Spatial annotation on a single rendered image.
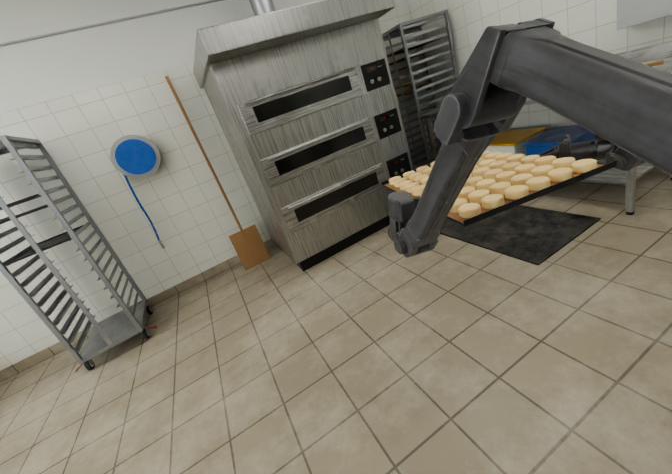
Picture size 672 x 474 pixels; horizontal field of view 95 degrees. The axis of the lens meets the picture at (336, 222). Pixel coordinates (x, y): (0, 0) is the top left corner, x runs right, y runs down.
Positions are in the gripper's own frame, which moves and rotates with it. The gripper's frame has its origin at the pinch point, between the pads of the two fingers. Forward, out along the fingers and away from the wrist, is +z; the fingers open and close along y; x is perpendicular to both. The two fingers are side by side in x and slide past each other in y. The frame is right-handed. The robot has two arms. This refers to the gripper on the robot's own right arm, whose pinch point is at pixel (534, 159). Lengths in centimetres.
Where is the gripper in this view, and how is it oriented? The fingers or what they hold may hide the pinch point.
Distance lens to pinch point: 115.2
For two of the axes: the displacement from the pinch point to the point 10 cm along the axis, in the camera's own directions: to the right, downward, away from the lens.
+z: -7.8, 0.5, 6.2
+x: -5.3, 4.6, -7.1
